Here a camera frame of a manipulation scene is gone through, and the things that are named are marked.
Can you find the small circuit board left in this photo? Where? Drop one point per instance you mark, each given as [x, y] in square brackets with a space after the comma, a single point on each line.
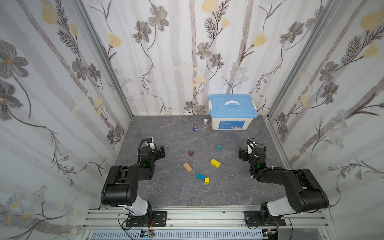
[147, 234]

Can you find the small corked glass bottle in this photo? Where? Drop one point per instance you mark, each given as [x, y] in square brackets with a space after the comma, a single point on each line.
[205, 125]

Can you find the white perforated cable tray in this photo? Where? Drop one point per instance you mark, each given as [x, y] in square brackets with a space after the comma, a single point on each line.
[180, 235]

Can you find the natural wood rectangular block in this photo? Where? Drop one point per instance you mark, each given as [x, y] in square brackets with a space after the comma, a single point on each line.
[187, 167]

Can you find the aluminium front rail frame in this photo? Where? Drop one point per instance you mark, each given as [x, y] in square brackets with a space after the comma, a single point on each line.
[303, 226]

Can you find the small circuit board right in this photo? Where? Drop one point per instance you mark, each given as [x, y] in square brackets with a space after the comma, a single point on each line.
[271, 234]

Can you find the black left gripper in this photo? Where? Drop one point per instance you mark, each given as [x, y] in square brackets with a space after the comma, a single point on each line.
[157, 153]

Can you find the small circuit board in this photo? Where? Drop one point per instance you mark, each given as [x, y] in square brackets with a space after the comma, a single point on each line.
[147, 234]
[271, 234]

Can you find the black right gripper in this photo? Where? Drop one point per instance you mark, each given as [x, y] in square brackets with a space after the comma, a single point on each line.
[244, 154]

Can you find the blue lidded storage box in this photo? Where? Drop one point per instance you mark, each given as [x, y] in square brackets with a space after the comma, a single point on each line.
[232, 112]

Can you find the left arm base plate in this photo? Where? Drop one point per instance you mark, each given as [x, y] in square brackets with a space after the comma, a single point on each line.
[155, 219]

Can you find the teal rectangular block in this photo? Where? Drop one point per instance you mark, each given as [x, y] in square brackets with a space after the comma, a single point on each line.
[200, 177]

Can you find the yellow rectangular block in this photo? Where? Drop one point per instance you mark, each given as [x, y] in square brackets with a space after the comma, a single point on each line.
[215, 163]

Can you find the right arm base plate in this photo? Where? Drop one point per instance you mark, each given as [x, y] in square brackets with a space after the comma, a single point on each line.
[261, 219]

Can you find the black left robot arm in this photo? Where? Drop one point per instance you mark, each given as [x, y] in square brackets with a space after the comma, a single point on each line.
[121, 188]

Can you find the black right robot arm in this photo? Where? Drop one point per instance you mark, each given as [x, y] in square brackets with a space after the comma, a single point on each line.
[303, 191]

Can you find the glass beaker blue liquid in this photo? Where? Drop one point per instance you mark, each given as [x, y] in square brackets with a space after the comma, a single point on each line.
[195, 126]

